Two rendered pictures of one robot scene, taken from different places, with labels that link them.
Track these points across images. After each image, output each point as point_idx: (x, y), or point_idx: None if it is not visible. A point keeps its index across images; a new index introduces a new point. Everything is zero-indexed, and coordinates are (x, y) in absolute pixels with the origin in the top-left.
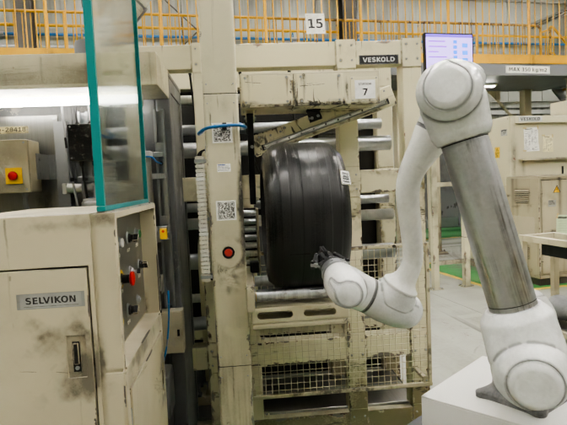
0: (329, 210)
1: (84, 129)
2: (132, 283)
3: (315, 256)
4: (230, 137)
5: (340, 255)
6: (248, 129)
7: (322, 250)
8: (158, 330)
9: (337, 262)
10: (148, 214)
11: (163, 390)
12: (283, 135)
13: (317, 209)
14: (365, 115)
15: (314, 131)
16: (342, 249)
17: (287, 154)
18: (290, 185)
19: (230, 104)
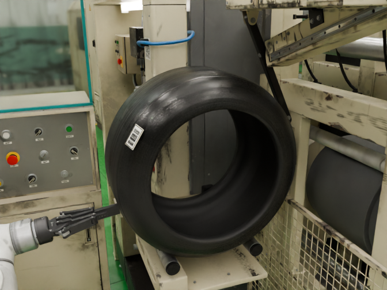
0: (112, 170)
1: (131, 31)
2: (8, 163)
3: (78, 210)
4: (150, 54)
5: (76, 223)
6: (250, 33)
7: (99, 208)
8: (82, 201)
9: (8, 224)
10: (89, 115)
11: (91, 242)
12: (286, 44)
13: (109, 163)
14: (380, 19)
15: (312, 42)
16: (126, 219)
17: (139, 87)
18: (111, 126)
19: (148, 17)
